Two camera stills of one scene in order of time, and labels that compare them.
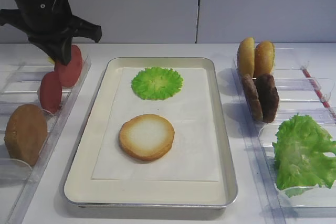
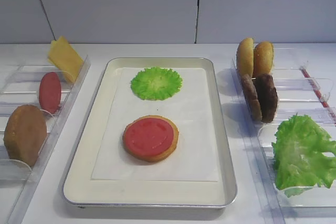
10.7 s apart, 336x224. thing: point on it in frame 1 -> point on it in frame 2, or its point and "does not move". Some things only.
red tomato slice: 51,92 does not move
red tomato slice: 70,75 -> 148,136
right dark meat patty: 268,95 does not move
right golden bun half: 264,59 does not move
